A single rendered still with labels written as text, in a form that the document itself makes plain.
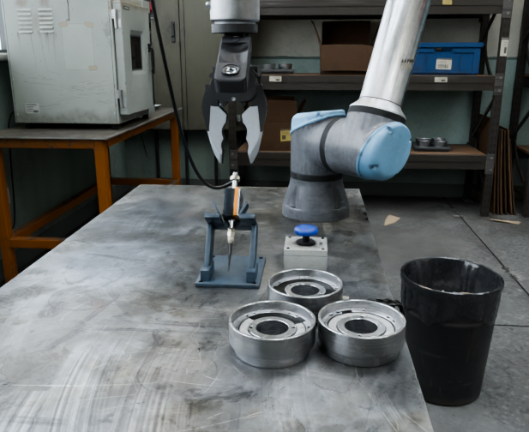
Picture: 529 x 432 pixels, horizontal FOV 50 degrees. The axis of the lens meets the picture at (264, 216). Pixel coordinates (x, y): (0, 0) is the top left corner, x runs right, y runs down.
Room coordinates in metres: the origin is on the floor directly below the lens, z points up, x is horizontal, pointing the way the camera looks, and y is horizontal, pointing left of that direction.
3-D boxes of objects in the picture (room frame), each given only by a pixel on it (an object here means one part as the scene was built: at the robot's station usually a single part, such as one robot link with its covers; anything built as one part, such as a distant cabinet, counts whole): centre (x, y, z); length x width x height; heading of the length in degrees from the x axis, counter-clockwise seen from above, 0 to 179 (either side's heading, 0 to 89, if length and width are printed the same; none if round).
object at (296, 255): (0.89, -0.07, 0.82); 0.08 x 0.07 x 0.05; 175
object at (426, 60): (4.26, -1.26, 1.11); 0.52 x 0.38 x 0.22; 85
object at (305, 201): (1.23, -0.12, 0.85); 0.15 x 0.15 x 0.10
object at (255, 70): (0.92, 0.04, 1.13); 0.09 x 0.08 x 0.12; 175
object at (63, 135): (3.33, 0.95, 0.39); 1.50 x 0.62 x 0.78; 175
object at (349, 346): (0.62, -0.12, 0.82); 0.10 x 0.10 x 0.04
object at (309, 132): (1.23, -0.12, 0.97); 0.13 x 0.12 x 0.14; 42
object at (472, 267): (1.79, -0.63, 0.21); 0.34 x 0.34 x 0.43
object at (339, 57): (4.31, -0.60, 1.19); 0.52 x 0.42 x 0.38; 85
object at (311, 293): (0.73, -0.06, 0.82); 0.10 x 0.10 x 0.04
